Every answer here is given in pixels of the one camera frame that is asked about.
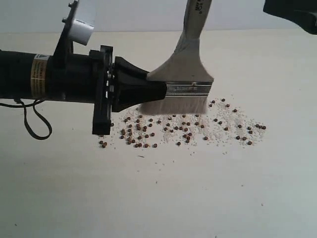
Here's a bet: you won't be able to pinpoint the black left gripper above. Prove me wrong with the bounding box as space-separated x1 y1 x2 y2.
48 45 167 135

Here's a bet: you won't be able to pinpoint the white bristle wooden paint brush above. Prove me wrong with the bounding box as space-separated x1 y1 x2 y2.
140 0 214 115

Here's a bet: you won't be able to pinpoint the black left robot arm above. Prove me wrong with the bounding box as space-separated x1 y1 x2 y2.
0 46 167 135

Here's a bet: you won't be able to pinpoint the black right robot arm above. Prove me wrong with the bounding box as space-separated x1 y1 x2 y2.
263 0 317 35

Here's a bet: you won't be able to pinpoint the scattered brown round pellets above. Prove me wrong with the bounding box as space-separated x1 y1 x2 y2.
99 98 267 149

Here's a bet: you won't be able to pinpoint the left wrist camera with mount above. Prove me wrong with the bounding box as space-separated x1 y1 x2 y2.
53 0 96 58

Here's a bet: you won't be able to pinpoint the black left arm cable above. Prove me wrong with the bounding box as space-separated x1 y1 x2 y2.
0 98 53 140

